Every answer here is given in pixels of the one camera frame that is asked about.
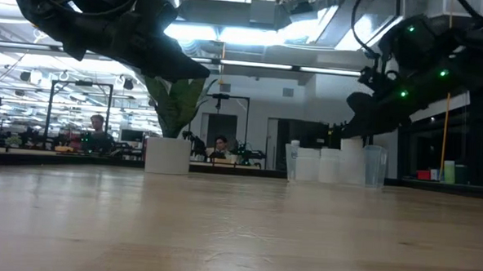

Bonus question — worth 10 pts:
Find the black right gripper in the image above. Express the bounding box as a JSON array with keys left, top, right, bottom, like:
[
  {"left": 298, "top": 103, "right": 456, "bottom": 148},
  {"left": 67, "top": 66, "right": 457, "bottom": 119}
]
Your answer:
[{"left": 342, "top": 80, "right": 423, "bottom": 142}]

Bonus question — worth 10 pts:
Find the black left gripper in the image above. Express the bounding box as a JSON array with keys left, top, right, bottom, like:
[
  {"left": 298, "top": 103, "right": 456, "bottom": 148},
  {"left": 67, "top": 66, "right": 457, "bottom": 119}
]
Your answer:
[{"left": 96, "top": 0, "right": 214, "bottom": 85}]

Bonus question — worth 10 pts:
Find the clear plastic basket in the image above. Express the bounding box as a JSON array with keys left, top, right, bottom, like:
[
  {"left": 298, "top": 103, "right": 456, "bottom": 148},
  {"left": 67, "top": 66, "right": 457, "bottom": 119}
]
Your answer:
[{"left": 282, "top": 140, "right": 389, "bottom": 189}]

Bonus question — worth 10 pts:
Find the green snake plant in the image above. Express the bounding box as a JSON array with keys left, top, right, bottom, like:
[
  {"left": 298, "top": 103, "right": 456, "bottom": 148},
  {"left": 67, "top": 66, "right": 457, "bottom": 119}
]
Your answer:
[{"left": 142, "top": 74, "right": 219, "bottom": 142}]

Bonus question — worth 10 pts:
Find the black tripod stand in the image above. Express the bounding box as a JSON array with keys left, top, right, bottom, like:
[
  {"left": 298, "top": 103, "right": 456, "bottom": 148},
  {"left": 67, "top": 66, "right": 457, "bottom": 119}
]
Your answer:
[{"left": 201, "top": 91, "right": 252, "bottom": 168}]

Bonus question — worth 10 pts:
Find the person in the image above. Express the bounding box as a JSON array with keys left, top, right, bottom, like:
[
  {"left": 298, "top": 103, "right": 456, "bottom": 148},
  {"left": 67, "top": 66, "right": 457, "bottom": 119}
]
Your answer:
[
  {"left": 209, "top": 134, "right": 233, "bottom": 160},
  {"left": 87, "top": 113, "right": 117, "bottom": 154}
]

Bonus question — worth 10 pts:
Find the long LED light bar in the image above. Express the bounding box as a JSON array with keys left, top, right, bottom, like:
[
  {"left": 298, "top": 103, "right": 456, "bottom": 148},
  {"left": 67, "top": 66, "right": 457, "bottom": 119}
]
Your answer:
[
  {"left": 188, "top": 56, "right": 364, "bottom": 78},
  {"left": 0, "top": 38, "right": 67, "bottom": 59}
]

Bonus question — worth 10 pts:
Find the light green cup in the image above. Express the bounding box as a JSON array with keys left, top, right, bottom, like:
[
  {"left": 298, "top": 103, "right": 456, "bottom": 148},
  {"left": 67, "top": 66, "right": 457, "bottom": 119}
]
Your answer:
[{"left": 443, "top": 160, "right": 457, "bottom": 184}]

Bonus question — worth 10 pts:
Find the dark green cup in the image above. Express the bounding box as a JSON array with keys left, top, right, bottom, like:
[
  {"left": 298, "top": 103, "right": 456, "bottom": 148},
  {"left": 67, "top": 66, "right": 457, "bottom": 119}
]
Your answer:
[{"left": 454, "top": 163, "right": 468, "bottom": 185}]

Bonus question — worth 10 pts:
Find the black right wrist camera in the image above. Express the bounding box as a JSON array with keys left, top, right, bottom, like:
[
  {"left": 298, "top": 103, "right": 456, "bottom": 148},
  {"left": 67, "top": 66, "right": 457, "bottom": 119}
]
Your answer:
[{"left": 357, "top": 54, "right": 397, "bottom": 92}]

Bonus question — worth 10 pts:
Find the hanging yellow cable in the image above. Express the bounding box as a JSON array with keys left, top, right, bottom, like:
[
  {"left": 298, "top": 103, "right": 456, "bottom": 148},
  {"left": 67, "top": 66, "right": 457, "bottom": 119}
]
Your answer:
[{"left": 439, "top": 91, "right": 452, "bottom": 171}]

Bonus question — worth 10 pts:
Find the black metal gantry frame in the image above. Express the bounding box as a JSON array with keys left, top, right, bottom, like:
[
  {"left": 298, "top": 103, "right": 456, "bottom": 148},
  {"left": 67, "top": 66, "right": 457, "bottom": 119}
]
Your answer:
[{"left": 47, "top": 79, "right": 115, "bottom": 147}]

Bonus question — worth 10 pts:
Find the black right camera cable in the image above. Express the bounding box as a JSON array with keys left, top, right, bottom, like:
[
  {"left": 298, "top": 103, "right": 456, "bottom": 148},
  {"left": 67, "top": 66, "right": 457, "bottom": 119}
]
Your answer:
[{"left": 348, "top": 0, "right": 385, "bottom": 60}]

